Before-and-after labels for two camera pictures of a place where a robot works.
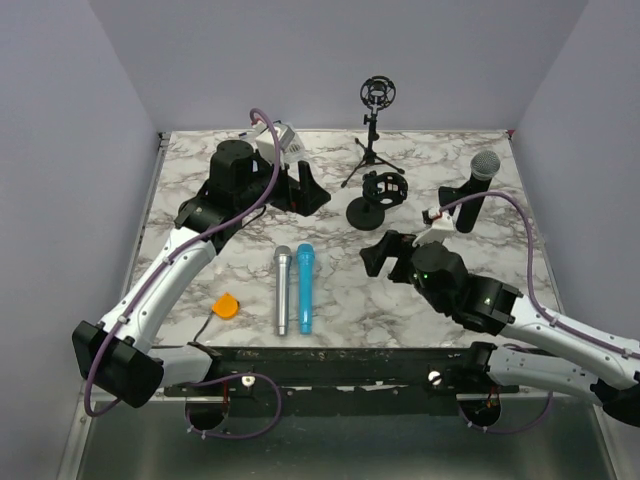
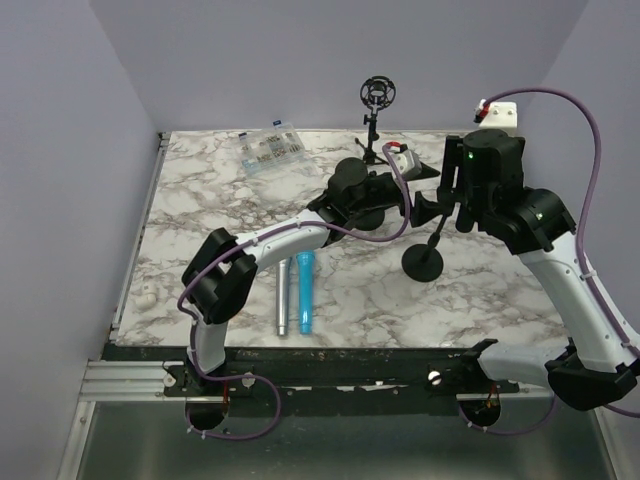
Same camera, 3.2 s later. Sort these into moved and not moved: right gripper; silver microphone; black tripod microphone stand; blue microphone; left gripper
Moved: left gripper; right gripper
Not moved: blue microphone; silver microphone; black tripod microphone stand
